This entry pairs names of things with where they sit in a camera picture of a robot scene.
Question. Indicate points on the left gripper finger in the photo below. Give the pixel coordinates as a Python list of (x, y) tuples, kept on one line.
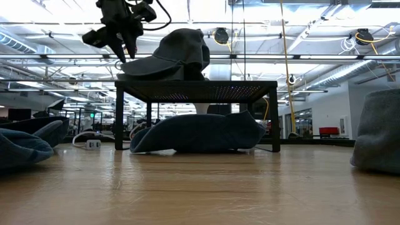
[(132, 43), (119, 45)]

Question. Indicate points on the grey cap with pale piping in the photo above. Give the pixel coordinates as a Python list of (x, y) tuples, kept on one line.
[(378, 134)]

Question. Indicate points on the black perforated metal rack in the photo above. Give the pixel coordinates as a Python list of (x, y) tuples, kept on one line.
[(193, 90)]

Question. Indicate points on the black monitor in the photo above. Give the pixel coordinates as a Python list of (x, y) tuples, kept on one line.
[(19, 114)]

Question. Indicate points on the small black round fixture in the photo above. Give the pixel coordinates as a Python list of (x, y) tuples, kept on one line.
[(291, 79)]

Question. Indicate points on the red bin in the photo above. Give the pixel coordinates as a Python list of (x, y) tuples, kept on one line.
[(328, 130)]

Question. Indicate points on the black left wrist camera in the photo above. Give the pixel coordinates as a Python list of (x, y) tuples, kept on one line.
[(143, 12)]

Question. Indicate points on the silver ventilation duct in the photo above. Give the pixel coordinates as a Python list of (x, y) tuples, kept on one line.
[(350, 72)]

